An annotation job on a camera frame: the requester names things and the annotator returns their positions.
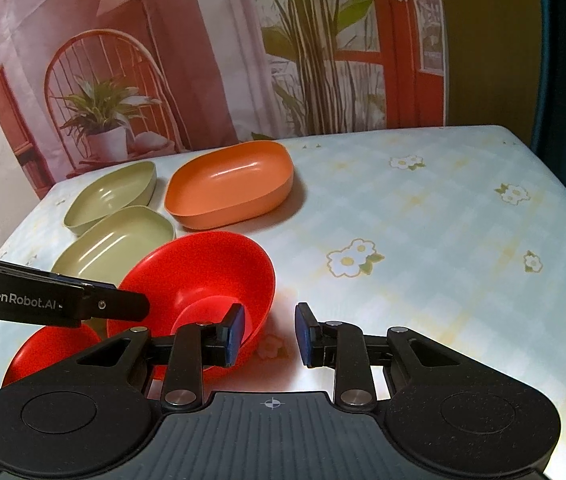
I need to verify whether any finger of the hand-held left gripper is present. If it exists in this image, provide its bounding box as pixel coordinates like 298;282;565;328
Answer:
85;287;151;321

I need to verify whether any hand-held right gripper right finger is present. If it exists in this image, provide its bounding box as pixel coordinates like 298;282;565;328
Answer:
295;302;484;410

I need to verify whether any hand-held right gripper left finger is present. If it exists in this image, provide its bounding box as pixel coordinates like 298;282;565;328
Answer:
63;304;247;410

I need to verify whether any red bowl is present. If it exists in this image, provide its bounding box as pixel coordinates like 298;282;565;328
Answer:
2;324;105;388
106;231;277;372

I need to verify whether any green rounded plate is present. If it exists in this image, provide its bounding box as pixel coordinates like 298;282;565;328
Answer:
52;204;177;282

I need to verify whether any green leaf-shaped plate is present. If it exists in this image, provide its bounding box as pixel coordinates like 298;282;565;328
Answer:
62;161;158;236

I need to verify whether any pink plate underneath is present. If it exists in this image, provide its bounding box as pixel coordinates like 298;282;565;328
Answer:
164;140;295;231

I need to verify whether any printed backdrop cloth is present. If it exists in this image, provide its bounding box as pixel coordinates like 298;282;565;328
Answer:
0;0;452;202

